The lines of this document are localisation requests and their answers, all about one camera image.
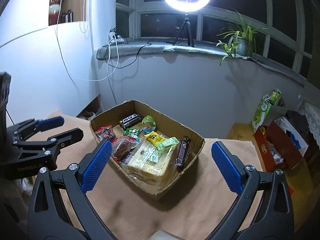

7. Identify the wooden side cabinet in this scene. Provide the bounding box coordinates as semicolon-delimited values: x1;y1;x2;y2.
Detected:
227;124;254;141

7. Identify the red cardboard box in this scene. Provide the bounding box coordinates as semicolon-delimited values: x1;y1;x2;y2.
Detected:
254;116;309;172

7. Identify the packaged sliced bread loaf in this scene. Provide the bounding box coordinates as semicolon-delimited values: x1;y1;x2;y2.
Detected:
124;139;177;186

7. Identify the open cardboard box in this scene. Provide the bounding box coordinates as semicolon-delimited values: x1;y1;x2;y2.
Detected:
89;100;205;199

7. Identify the Snickers chocolate bar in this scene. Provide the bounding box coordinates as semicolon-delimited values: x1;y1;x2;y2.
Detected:
119;113;142;130

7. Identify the potted spider plant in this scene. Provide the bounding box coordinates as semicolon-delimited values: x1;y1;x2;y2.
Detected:
216;8;267;66

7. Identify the red white vase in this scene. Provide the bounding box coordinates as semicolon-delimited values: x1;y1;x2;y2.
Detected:
48;0;61;25

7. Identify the dark chocolate bar wrapper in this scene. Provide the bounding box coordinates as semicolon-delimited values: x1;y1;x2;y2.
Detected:
175;135;191;172

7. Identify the white power strip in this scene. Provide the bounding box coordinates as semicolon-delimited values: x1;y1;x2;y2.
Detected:
109;31;125;44

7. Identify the white lace cloth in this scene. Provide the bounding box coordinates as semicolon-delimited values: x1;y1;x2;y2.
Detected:
298;101;320;146

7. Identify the black cable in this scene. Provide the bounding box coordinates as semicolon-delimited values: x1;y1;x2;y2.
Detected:
103;38;176;69

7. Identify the green tissue box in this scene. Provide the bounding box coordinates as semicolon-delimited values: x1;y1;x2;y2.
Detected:
250;89;281;133

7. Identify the black tripod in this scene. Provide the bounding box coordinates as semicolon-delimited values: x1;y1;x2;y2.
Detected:
172;15;195;48

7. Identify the grey windowsill cloth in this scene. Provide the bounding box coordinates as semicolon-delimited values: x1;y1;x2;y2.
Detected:
94;40;306;87

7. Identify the red dried fruit packet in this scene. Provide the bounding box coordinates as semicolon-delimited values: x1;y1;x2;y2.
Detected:
112;135;137;163

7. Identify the yellow candy packet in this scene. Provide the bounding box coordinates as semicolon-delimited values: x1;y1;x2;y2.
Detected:
144;131;165;147

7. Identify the red clear snack bag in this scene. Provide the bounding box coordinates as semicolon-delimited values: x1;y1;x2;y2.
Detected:
94;124;116;142

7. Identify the green egg jelly cup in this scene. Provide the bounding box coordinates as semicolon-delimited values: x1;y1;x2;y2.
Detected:
142;115;156;134

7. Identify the light green candy packet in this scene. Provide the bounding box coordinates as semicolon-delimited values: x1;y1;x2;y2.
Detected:
157;137;180;150

